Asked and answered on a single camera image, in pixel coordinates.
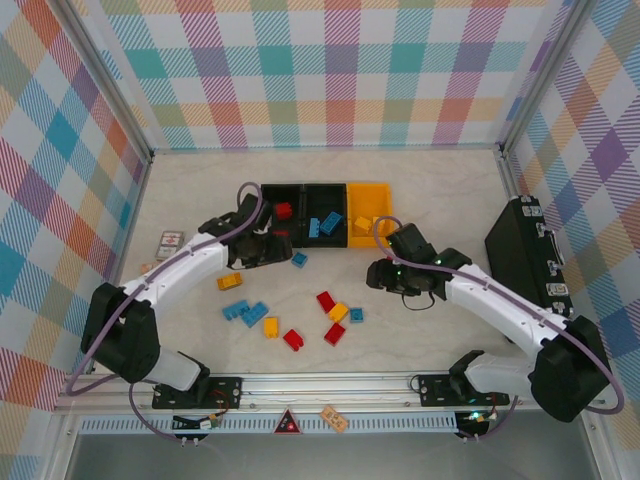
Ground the black hard case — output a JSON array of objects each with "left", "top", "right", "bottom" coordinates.
[{"left": 483, "top": 196, "right": 576, "bottom": 321}]

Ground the aluminium frame post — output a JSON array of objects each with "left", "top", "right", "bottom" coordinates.
[
  {"left": 58, "top": 0, "right": 155, "bottom": 160},
  {"left": 497, "top": 0, "right": 601, "bottom": 156}
]

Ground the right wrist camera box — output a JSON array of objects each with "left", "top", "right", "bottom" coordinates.
[{"left": 387, "top": 222, "right": 435, "bottom": 261}]

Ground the aluminium front rail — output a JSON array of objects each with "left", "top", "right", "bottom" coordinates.
[{"left": 53, "top": 372, "right": 607, "bottom": 415}]

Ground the aluminium back rail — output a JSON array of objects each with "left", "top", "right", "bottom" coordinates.
[{"left": 152, "top": 144, "right": 501, "bottom": 153}]

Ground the slotted metal strip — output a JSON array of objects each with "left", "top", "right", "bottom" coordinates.
[{"left": 79, "top": 415, "right": 459, "bottom": 435}]

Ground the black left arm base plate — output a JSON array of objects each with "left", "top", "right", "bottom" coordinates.
[{"left": 152, "top": 375, "right": 244, "bottom": 411}]

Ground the grey metal panel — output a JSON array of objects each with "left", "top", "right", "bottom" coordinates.
[{"left": 64, "top": 432, "right": 601, "bottom": 480}]

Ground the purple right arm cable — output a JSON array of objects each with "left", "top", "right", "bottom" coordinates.
[{"left": 372, "top": 215, "right": 626, "bottom": 444}]

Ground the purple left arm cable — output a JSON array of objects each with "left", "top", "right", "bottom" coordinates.
[{"left": 64, "top": 182, "right": 266, "bottom": 444}]

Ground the orange paper tag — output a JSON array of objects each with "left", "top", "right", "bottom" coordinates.
[{"left": 319, "top": 405, "right": 348, "bottom": 431}]

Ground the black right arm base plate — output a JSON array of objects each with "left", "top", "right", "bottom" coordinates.
[{"left": 417, "top": 373, "right": 511, "bottom": 407}]

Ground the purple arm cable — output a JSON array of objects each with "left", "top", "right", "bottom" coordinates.
[
  {"left": 64, "top": 182, "right": 266, "bottom": 444},
  {"left": 372, "top": 215, "right": 626, "bottom": 444}
]

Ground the black plastic bin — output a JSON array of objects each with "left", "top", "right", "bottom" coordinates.
[
  {"left": 256, "top": 183, "right": 307, "bottom": 250},
  {"left": 302, "top": 183, "right": 350, "bottom": 250}
]

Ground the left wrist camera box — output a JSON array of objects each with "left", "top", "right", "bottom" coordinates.
[{"left": 235, "top": 192, "right": 275, "bottom": 235}]

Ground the playing card box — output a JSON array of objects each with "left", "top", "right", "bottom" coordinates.
[{"left": 155, "top": 229, "right": 187, "bottom": 262}]

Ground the red warning triangle sticker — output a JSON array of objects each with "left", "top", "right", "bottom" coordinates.
[{"left": 272, "top": 407, "right": 303, "bottom": 435}]

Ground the yellow plastic bin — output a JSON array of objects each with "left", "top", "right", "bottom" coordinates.
[{"left": 346, "top": 182, "right": 396, "bottom": 250}]

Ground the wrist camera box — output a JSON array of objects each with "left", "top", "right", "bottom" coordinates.
[
  {"left": 387, "top": 222, "right": 435, "bottom": 261},
  {"left": 235, "top": 192, "right": 275, "bottom": 235}
]

